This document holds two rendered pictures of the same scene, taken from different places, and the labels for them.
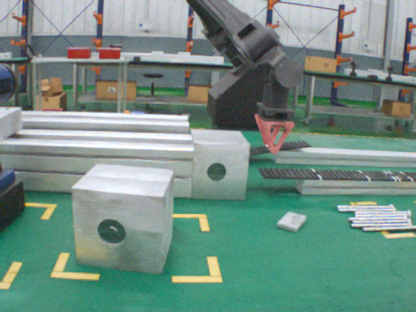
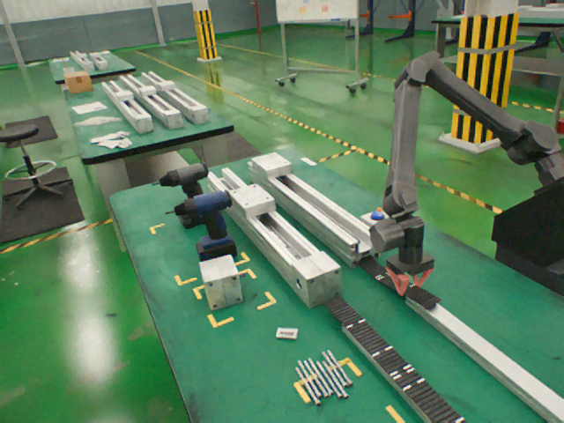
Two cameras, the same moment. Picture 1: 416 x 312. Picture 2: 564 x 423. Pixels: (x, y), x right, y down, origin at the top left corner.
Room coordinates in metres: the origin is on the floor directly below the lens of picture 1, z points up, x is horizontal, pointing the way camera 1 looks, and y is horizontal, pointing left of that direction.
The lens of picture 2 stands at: (0.30, -0.92, 1.54)
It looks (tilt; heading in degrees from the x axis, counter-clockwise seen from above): 27 degrees down; 73
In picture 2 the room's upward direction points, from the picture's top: 6 degrees counter-clockwise
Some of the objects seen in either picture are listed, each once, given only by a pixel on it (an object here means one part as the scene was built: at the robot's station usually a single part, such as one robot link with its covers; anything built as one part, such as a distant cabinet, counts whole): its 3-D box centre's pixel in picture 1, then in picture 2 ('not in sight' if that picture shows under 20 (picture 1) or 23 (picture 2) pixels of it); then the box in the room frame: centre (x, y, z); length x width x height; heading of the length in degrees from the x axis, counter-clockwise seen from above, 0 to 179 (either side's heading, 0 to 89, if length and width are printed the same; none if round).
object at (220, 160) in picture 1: (216, 161); (320, 278); (0.67, -0.02, 0.83); 0.12 x 0.09 x 0.10; 6
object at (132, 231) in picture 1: (128, 211); (225, 280); (0.43, 0.09, 0.83); 0.11 x 0.10 x 0.10; 178
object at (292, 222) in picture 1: (292, 221); (286, 333); (0.53, -0.13, 0.78); 0.05 x 0.03 x 0.01; 150
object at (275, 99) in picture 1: (275, 98); (410, 251); (0.86, -0.15, 0.92); 0.10 x 0.07 x 0.07; 6
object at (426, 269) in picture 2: (271, 128); (413, 274); (0.87, -0.14, 0.85); 0.07 x 0.07 x 0.09; 6
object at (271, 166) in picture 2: not in sight; (271, 168); (0.78, 0.69, 0.87); 0.16 x 0.11 x 0.07; 96
